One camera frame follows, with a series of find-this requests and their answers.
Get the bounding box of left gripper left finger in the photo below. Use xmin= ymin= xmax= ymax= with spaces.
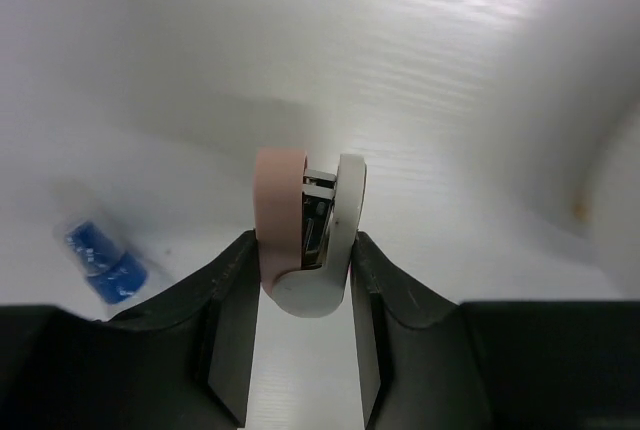
xmin=108 ymin=230 xmax=260 ymax=423

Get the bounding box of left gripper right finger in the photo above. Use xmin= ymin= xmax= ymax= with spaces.
xmin=351 ymin=232 xmax=460 ymax=425

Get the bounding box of clear blue-cap bottle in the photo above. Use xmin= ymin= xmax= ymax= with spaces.
xmin=49 ymin=174 xmax=150 ymax=306

